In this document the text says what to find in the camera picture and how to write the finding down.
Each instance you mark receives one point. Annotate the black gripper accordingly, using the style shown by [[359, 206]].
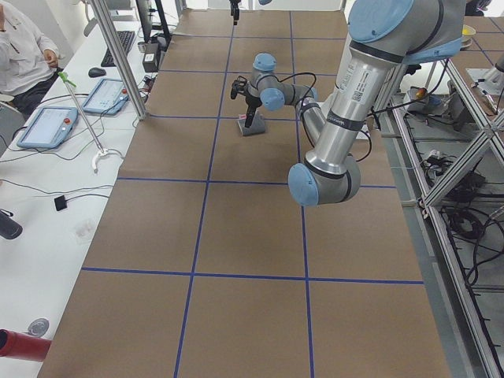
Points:
[[235, 6], [251, 101]]

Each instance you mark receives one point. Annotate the pink towel with grey edging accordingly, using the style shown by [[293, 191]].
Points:
[[257, 126]]

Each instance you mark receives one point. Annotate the computer monitor stand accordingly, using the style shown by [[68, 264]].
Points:
[[148, 14]]

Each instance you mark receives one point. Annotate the black power adapter box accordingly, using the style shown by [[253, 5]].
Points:
[[151, 57]]

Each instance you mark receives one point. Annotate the far blue teach pendant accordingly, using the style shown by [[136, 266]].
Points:
[[108, 98]]

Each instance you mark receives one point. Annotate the blue teach pendant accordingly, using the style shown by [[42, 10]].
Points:
[[108, 98], [49, 127]]

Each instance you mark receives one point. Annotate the reacher grabber stick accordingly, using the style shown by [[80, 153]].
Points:
[[102, 152]]

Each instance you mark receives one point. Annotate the black computer mouse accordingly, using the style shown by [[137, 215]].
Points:
[[96, 72]]

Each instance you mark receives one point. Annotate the emergency stop button box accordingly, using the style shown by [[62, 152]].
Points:
[[416, 99]]

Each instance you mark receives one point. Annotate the near blue teach pendant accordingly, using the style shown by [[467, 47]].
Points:
[[49, 127]]

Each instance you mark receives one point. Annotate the small black square device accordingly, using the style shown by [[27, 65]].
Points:
[[60, 203]]

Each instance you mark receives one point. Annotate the person in white sweater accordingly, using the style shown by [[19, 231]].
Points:
[[29, 60]]

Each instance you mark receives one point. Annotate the black cylinder object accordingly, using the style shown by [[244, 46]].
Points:
[[9, 228]]

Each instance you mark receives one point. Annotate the round metal desk grommet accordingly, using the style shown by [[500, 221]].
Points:
[[38, 328]]

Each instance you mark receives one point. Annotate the red cylinder object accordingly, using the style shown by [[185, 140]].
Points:
[[23, 347]]

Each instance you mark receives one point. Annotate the aluminium frame post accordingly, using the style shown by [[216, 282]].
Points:
[[102, 15]]

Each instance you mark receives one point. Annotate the aluminium table frame rail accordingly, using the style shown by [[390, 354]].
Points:
[[451, 169]]

